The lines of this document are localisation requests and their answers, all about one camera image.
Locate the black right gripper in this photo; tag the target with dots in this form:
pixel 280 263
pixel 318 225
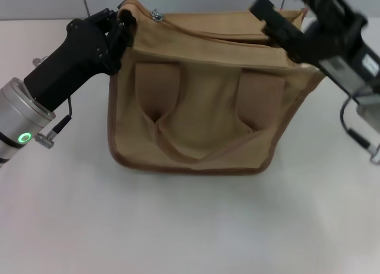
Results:
pixel 338 48

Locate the khaki canvas food bag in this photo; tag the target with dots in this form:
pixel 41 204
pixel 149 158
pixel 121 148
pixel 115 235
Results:
pixel 202 107

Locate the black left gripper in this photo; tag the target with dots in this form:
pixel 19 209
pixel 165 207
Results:
pixel 74 57

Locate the silver metal zipper pull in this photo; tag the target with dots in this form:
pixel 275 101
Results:
pixel 157 15

